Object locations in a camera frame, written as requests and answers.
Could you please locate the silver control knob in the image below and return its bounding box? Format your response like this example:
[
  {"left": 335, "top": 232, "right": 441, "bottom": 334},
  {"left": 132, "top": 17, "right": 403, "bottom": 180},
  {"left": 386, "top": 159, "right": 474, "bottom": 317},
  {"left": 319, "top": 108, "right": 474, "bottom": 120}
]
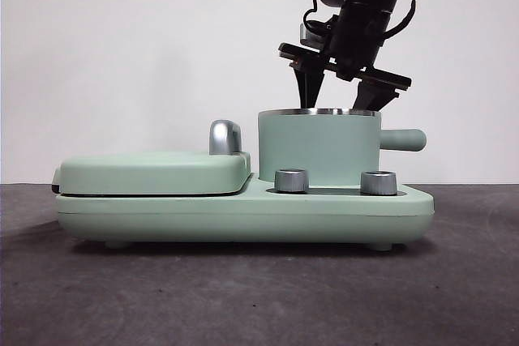
[
  {"left": 273, "top": 168, "right": 311, "bottom": 194},
  {"left": 359, "top": 170, "right": 397, "bottom": 196}
]

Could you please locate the mint green breakfast machine base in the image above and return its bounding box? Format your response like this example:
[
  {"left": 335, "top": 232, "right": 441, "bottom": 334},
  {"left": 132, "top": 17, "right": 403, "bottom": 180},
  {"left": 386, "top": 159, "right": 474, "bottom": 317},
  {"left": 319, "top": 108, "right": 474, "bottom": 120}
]
[{"left": 55, "top": 173, "right": 435, "bottom": 250}]

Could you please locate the mint green griddle cover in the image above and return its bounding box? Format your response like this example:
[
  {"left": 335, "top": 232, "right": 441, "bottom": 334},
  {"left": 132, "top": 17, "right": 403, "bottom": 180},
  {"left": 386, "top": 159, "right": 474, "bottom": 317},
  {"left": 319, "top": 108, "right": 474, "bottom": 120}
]
[{"left": 50, "top": 151, "right": 252, "bottom": 197}]

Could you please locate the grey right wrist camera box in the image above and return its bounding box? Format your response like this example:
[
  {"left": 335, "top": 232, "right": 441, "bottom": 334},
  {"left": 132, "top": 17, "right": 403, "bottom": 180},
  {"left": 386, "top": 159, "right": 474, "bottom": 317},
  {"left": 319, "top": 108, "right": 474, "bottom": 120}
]
[{"left": 298, "top": 21, "right": 328, "bottom": 45}]

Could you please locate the mint green pot with handle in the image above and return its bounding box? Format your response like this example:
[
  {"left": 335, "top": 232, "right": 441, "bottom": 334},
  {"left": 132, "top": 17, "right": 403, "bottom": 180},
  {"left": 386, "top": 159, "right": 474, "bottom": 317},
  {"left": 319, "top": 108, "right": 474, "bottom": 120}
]
[{"left": 257, "top": 107, "right": 427, "bottom": 185}]

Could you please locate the silver griddle cover handle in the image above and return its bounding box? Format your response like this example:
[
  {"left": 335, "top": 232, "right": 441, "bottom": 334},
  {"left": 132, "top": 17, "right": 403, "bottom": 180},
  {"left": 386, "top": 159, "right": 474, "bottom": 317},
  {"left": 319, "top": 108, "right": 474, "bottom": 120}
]
[{"left": 208, "top": 120, "right": 243, "bottom": 156}]

